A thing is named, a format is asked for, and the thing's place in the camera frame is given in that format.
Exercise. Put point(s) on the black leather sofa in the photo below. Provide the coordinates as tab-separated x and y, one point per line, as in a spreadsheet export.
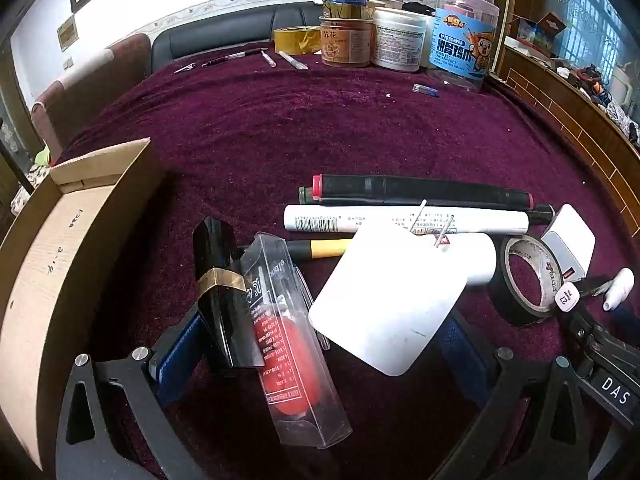
210	35

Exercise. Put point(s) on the blue lighter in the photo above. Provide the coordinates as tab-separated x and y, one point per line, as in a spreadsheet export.
425	90

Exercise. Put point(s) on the white plastic jar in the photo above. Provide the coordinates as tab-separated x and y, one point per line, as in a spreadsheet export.
397	42

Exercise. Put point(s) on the black lipstick case gold band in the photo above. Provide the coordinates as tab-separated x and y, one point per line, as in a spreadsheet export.
220	300

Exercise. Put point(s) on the large white charger adapter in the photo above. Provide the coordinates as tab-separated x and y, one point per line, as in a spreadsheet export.
385	300

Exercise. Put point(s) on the brown cardboard box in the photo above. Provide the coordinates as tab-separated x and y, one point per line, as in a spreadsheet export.
55	280

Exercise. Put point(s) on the yellow tape roll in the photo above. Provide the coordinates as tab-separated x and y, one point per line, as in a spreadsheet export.
297	40

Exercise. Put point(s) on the window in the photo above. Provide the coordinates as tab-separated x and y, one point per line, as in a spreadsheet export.
595	10

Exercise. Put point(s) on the metal clip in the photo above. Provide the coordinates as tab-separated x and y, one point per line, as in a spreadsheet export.
185	67

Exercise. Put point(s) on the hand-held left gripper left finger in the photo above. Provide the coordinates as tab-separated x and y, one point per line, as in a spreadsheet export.
175	360

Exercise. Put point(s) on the white glue bottle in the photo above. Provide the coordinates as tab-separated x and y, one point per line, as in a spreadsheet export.
477	257

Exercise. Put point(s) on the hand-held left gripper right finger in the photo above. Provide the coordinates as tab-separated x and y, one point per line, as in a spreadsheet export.
465	355

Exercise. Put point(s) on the brown glass jar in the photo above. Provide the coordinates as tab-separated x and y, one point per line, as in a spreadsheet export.
346	42

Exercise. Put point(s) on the dark green marker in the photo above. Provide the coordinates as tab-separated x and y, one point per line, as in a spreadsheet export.
542	214

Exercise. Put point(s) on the long white pen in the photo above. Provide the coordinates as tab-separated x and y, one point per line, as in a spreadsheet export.
294	61

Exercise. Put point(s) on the black and yellow pen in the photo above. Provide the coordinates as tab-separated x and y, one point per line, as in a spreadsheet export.
325	248

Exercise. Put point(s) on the clear plastic package box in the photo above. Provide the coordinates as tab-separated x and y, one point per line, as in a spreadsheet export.
290	355

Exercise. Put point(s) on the small white charger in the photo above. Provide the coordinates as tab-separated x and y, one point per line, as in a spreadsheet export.
570	240

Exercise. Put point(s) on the brown upholstered chair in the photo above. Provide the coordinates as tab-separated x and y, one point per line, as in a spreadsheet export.
95	90

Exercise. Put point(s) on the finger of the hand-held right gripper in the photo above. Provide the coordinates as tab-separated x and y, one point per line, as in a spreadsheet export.
595	287
587	332

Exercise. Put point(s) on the short white pen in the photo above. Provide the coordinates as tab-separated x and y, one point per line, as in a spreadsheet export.
269	58

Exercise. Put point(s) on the black marker red cap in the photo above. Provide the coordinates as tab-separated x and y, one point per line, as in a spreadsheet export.
420	189

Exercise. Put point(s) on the wooden cabinet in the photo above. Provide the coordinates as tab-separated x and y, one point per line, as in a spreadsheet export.
565	110

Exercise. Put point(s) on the white key tag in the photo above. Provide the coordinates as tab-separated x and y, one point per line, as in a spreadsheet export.
566	299

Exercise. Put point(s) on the black tape roll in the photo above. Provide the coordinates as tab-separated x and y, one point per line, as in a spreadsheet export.
500	295

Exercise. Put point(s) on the clear jar blue label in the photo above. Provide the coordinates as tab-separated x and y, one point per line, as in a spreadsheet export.
462	45

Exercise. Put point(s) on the purple velvet tablecloth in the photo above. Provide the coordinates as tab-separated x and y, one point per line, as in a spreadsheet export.
300	125

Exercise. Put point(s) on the small wall plaque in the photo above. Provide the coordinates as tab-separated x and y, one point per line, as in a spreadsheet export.
66	32

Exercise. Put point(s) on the white marker pen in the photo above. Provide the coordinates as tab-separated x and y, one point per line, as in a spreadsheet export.
350	219

